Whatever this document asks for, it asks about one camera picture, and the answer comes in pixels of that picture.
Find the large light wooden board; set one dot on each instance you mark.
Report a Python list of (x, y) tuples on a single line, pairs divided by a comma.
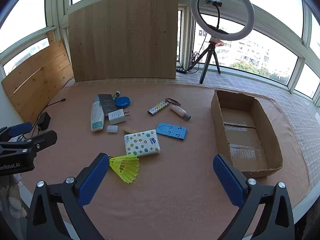
[(120, 37)]

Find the person's left hand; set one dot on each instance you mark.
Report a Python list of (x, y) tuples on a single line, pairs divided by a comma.
[(16, 206)]

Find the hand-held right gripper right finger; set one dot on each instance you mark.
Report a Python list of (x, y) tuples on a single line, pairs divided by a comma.
[(230, 180)]

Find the small green tube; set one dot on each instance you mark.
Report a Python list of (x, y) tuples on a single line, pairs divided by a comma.
[(116, 95)]

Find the patterned lighter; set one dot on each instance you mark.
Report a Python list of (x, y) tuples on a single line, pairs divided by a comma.
[(157, 108)]

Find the pink bottle with grey cap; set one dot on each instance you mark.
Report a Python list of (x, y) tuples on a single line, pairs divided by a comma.
[(178, 110)]

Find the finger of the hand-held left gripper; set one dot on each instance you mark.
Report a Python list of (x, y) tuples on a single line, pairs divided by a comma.
[(43, 140), (21, 128)]

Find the cardboard box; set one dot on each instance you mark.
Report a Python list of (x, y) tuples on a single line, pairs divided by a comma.
[(240, 130)]

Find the dark grey box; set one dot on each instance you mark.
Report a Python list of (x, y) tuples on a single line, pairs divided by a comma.
[(107, 103)]

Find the wooden clothespin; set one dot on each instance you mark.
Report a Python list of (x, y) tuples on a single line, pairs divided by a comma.
[(129, 130)]

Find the black power adapter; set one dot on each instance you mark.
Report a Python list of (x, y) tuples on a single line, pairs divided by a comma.
[(44, 121)]

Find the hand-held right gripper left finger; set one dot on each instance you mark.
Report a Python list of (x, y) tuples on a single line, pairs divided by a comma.
[(92, 180)]

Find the black gooseneck phone holder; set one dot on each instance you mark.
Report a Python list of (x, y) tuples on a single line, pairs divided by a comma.
[(213, 2)]

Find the yellow plastic shuttlecock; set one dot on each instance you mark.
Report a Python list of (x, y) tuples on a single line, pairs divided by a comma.
[(127, 168)]

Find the star print tissue packet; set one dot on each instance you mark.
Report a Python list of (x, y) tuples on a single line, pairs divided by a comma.
[(141, 143)]

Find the white checked mat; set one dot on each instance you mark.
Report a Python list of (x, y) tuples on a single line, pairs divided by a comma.
[(295, 120)]

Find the white window frame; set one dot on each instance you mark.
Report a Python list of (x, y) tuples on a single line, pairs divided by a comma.
[(57, 5)]

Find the white charger plug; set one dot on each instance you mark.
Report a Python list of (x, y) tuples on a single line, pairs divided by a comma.
[(116, 117)]

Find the blue phone stand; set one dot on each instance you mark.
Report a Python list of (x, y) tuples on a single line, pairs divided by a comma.
[(172, 132)]

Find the small white cap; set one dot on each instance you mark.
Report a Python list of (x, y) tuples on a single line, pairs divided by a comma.
[(112, 129)]

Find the pine wood panel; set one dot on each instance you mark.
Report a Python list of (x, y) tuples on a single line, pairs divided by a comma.
[(42, 80)]

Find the blue round tape measure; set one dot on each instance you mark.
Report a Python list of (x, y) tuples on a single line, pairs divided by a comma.
[(122, 102)]

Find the red patterned wrapper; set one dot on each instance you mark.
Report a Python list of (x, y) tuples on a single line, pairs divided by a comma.
[(215, 41)]

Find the white lotion bottle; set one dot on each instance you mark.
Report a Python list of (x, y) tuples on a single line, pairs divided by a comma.
[(97, 117)]

